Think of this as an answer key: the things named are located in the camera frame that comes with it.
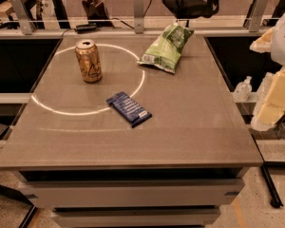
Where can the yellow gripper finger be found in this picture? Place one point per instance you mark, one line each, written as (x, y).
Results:
(269, 110)
(263, 43)

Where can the green jalapeno chip bag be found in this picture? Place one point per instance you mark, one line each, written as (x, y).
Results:
(165, 52)

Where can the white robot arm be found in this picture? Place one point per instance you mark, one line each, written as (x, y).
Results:
(278, 42)

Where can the black bag in background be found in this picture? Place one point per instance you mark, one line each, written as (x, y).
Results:
(192, 9)

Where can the blue rxbar blueberry bar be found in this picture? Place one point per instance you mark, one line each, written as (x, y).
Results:
(128, 108)

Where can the clear sanitizer bottle right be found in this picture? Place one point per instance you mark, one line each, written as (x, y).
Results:
(265, 85)

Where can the clear sanitizer bottle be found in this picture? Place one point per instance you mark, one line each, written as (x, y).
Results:
(243, 90)
(265, 85)

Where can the clear sanitizer bottle left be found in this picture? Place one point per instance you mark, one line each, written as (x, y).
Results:
(243, 90)

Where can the gold soda can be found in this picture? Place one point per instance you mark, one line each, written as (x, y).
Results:
(89, 61)

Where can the grey table drawer cabinet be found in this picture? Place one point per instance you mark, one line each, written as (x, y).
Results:
(133, 203)

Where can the right metal rail bracket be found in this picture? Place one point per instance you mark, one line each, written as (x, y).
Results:
(255, 19)

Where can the metal rail bracket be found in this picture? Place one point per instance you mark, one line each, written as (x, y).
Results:
(255, 19)
(20, 10)
(138, 16)

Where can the middle metal rail bracket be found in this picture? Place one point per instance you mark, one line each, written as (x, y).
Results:
(138, 16)

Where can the black device on rail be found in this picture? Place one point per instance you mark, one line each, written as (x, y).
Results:
(86, 28)

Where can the left metal rail bracket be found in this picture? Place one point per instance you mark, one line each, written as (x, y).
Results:
(20, 10)

